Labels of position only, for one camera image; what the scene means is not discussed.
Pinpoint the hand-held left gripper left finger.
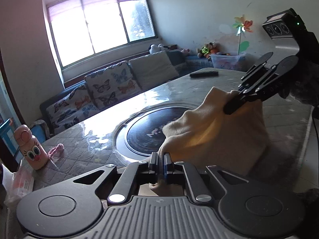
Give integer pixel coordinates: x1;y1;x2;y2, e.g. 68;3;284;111
73;152;159;204

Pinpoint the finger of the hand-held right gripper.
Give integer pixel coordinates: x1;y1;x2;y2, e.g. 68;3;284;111
238;52;274;88
223;63;289;115

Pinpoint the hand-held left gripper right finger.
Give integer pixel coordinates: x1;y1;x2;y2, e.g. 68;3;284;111
163;154;250;203

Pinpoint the cream garment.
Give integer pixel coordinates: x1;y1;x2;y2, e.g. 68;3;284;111
151;87;271;200

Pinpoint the grey cloth on sofa arm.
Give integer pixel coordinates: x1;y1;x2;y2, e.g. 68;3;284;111
30;119;51;140

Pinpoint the person's right hand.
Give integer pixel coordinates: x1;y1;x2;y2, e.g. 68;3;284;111
279;56;319;105

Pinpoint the clear plastic storage box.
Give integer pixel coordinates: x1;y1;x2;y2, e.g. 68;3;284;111
211;53;247;71

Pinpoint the round black induction cooktop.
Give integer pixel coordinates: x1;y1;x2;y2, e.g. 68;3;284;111
126;108;197;158

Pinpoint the colourful pinwheel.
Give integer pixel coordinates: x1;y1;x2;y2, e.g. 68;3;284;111
233;15;255;55

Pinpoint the black remote control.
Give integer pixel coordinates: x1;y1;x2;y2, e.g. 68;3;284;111
190;71;219;78

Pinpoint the green and orange plush toy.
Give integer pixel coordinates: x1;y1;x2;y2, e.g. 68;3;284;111
197;42;222;59

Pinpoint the blue sofa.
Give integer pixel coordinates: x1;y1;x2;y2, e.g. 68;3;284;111
40;50;215;136

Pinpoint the butterfly print sofa cushion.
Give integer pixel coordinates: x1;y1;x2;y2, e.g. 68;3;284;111
46;87;100;135
85;61;141;110

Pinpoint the beige sofa cushion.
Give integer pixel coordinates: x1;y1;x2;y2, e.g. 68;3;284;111
128;50;180;90

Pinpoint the white plush toy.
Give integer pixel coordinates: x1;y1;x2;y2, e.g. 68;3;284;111
149;43;166;54

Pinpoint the pink cartoon water bottle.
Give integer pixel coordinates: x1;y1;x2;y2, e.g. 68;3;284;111
14;124;49;170

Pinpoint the tissue pack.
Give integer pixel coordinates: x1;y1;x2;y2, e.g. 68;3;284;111
1;164;34;205

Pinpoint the window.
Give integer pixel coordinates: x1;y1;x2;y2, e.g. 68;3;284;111
41;0;162;68

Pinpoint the blue cabinet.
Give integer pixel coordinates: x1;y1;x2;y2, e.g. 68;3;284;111
0;118;20;155

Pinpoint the purple roller blind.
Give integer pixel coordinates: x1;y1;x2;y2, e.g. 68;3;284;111
47;0;146;15

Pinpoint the pink bottle strap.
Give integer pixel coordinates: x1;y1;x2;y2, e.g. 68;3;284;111
47;143;65;158

